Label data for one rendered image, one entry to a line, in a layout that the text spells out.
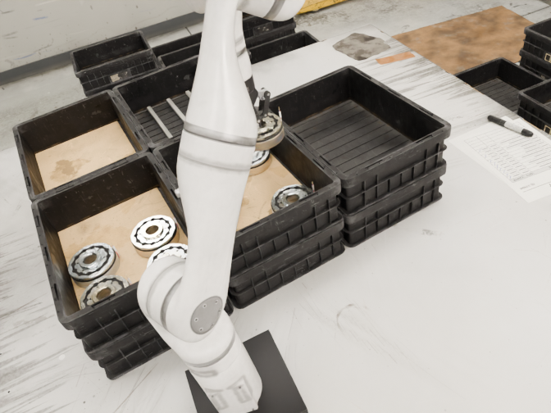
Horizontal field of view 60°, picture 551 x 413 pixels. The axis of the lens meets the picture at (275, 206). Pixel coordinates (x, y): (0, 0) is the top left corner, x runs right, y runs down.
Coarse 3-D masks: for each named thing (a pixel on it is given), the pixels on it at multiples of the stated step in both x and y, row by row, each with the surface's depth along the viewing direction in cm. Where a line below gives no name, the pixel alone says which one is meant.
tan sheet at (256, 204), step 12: (276, 168) 121; (252, 180) 119; (264, 180) 119; (276, 180) 118; (288, 180) 117; (252, 192) 116; (264, 192) 116; (252, 204) 113; (264, 204) 112; (240, 216) 111; (252, 216) 110; (264, 216) 109; (240, 228) 108
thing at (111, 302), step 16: (128, 160) 116; (96, 176) 114; (160, 176) 110; (64, 192) 112; (32, 208) 108; (48, 256) 96; (48, 272) 93; (128, 288) 87; (96, 304) 86; (112, 304) 86; (64, 320) 84; (80, 320) 85
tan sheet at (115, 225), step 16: (112, 208) 120; (128, 208) 119; (144, 208) 118; (160, 208) 117; (80, 224) 117; (96, 224) 117; (112, 224) 116; (128, 224) 115; (64, 240) 114; (80, 240) 113; (96, 240) 112; (112, 240) 111; (128, 240) 111; (128, 256) 107; (128, 272) 103; (80, 288) 102
